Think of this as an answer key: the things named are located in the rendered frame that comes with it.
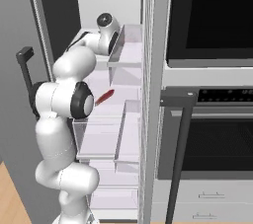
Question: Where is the clear fridge door bin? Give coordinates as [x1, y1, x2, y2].
[106, 24, 144, 88]
[88, 185, 140, 213]
[72, 99, 143, 163]

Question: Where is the black built-in microwave oven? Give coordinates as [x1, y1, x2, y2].
[165, 0, 253, 70]

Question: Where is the silver drawer handle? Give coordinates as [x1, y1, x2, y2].
[198, 191, 226, 199]
[192, 212, 218, 220]

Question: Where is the grey drawer front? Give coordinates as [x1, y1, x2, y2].
[150, 201, 253, 224]
[151, 179, 253, 204]

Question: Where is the grey fridge body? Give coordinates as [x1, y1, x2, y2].
[24, 0, 144, 224]

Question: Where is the silver oven door handle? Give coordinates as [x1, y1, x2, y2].
[170, 109, 253, 119]

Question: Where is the grey fridge door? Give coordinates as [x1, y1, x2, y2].
[137, 0, 174, 224]
[0, 0, 55, 224]

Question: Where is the red raw steak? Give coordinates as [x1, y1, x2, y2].
[94, 88, 116, 107]

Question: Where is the black fridge door handle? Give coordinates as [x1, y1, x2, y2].
[15, 45, 43, 118]
[159, 88, 199, 224]

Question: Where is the black and silver oven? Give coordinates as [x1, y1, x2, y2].
[157, 86, 253, 182]

